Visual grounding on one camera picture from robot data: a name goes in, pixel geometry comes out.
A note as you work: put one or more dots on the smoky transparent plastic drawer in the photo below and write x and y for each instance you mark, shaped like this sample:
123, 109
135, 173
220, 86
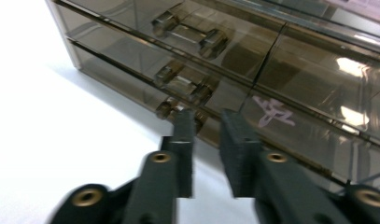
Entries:
131, 51
116, 74
256, 46

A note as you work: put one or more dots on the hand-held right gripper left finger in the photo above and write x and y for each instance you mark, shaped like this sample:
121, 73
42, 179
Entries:
156, 186

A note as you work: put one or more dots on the smoky transparent drawer organizer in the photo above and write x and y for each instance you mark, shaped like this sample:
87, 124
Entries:
302, 18

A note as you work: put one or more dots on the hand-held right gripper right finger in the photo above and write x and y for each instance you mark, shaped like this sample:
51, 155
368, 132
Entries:
243, 161

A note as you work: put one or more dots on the small purple ornament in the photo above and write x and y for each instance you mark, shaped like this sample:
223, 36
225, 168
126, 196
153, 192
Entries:
271, 113

